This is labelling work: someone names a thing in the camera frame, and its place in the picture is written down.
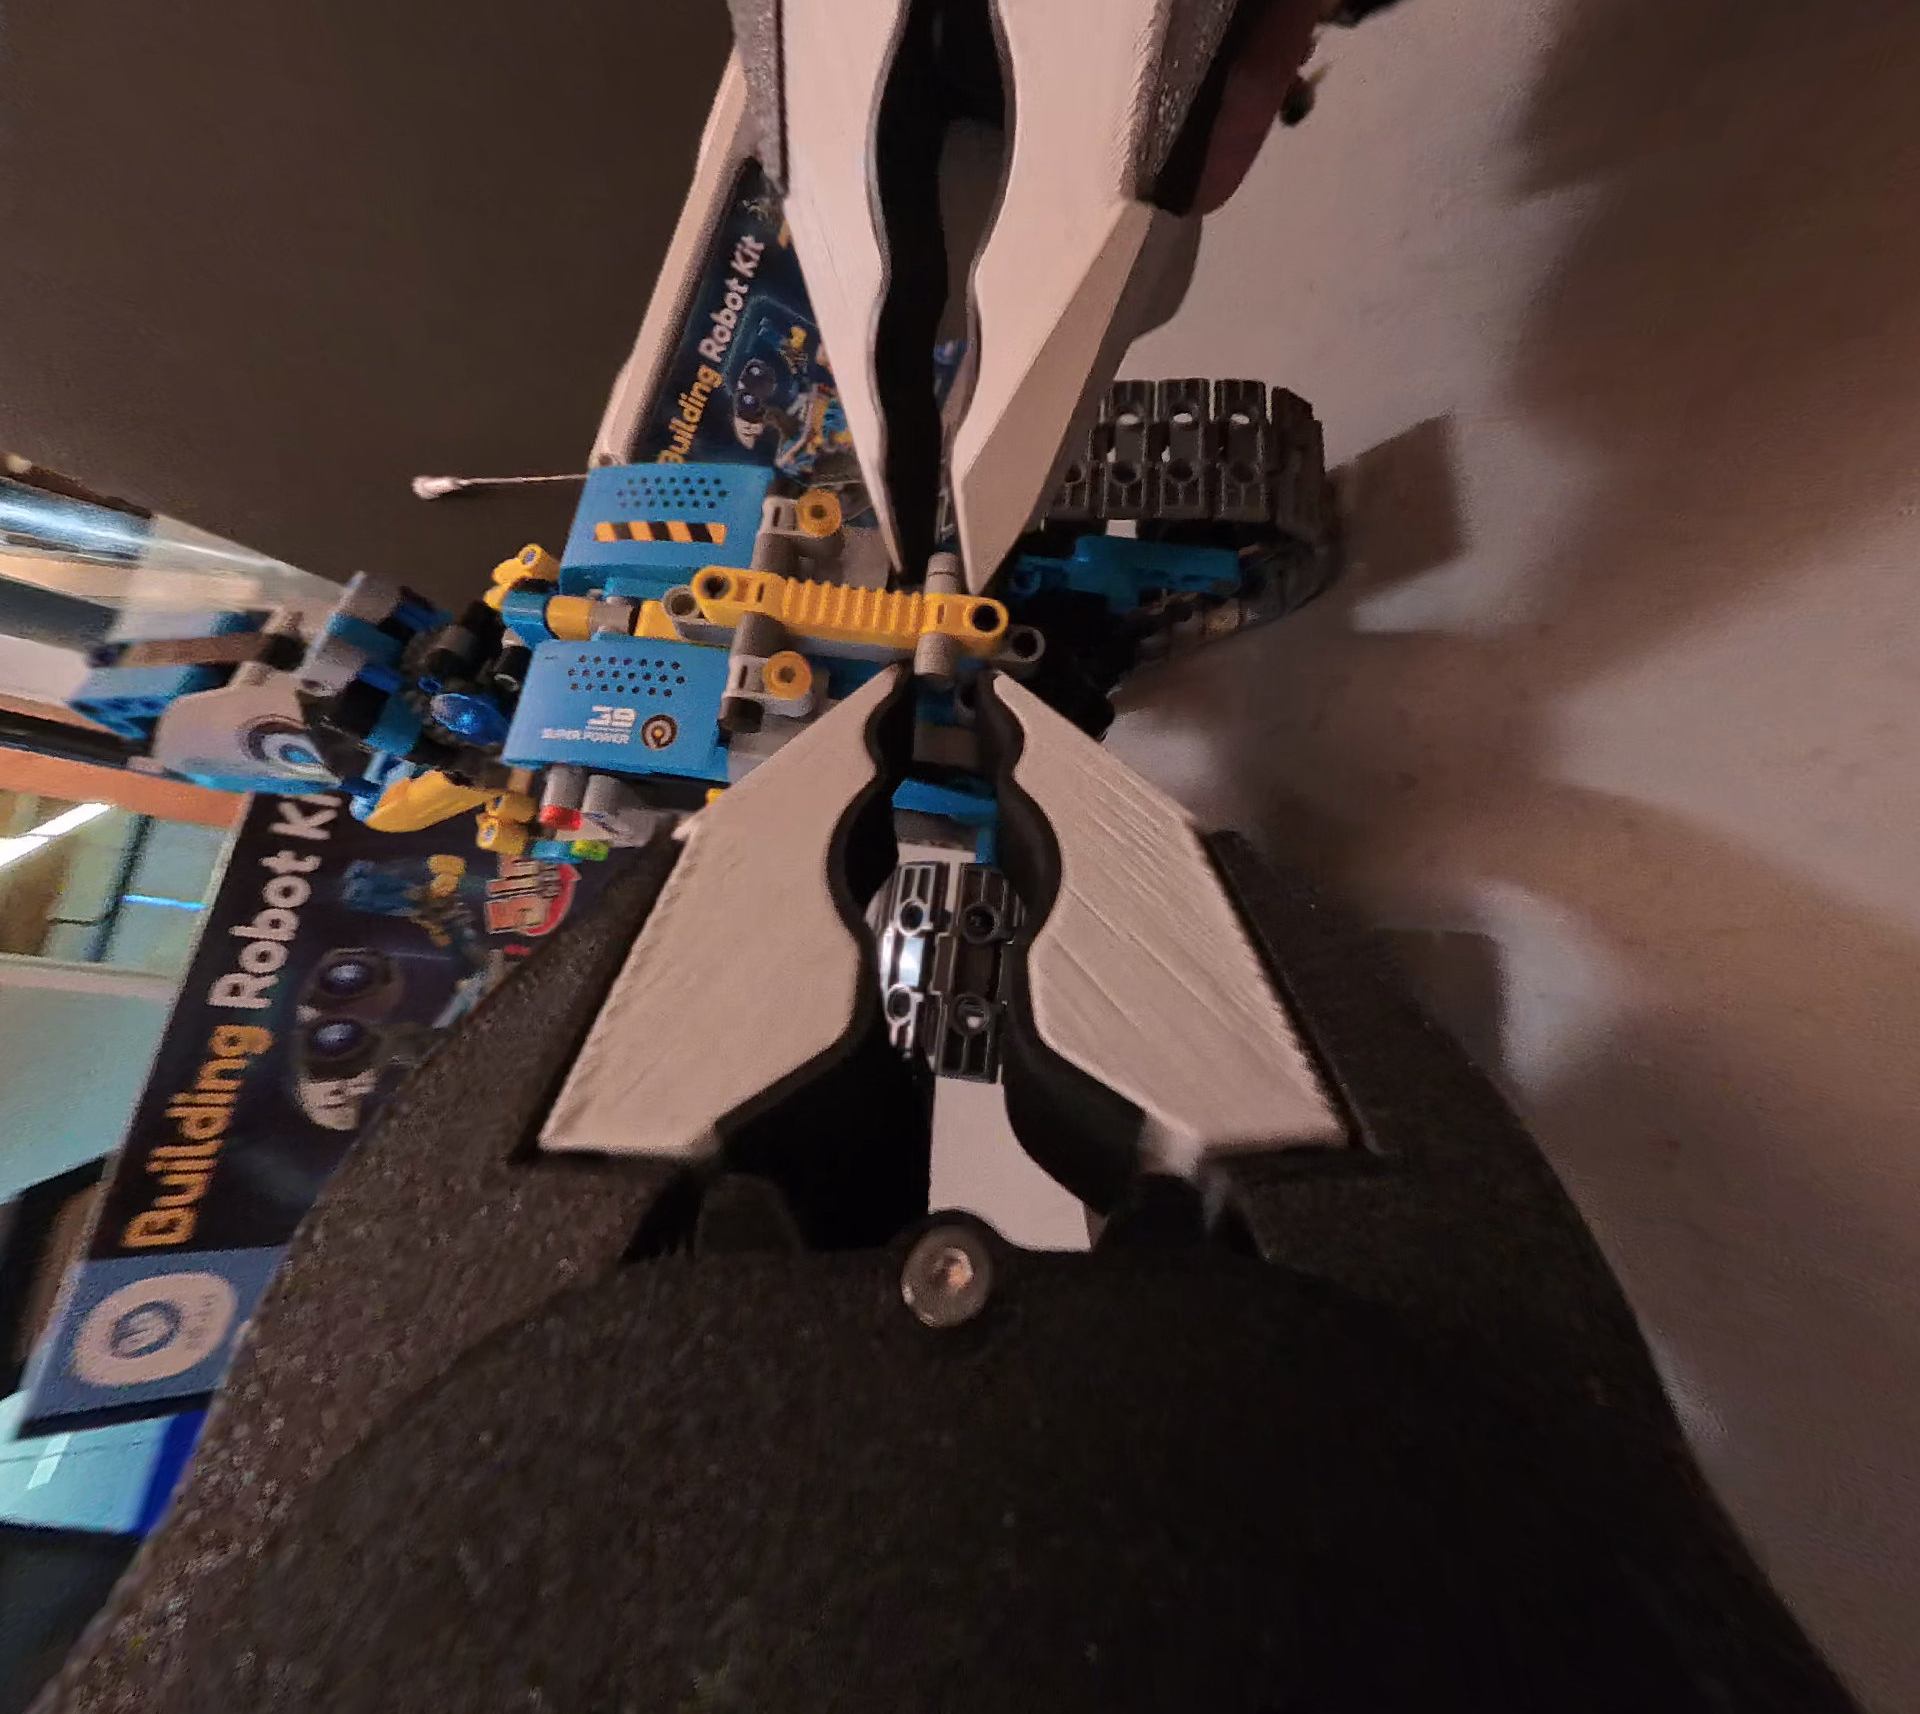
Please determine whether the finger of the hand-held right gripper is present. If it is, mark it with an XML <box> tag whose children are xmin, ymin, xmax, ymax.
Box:
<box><xmin>942</xmin><ymin>0</ymin><xmax>1226</xmax><ymax>589</ymax></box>
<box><xmin>776</xmin><ymin>0</ymin><xmax>928</xmax><ymax>589</ymax></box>

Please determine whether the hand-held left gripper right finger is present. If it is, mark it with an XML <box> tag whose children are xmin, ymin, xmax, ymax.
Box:
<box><xmin>985</xmin><ymin>672</ymin><xmax>1352</xmax><ymax>1176</ymax></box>

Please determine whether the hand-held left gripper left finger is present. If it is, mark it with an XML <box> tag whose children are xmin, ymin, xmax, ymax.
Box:
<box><xmin>540</xmin><ymin>671</ymin><xmax>918</xmax><ymax>1162</ymax></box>

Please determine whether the blue tracked toy robot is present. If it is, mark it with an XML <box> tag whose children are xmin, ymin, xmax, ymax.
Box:
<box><xmin>68</xmin><ymin>373</ymin><xmax>1344</xmax><ymax>1089</ymax></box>

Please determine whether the dark toy kit box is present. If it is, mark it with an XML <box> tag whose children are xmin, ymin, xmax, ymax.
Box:
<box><xmin>0</xmin><ymin>753</ymin><xmax>650</xmax><ymax>1535</ymax></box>

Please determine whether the white gooseneck stalk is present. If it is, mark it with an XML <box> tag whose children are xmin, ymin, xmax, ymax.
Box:
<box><xmin>413</xmin><ymin>466</ymin><xmax>593</xmax><ymax>509</ymax></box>

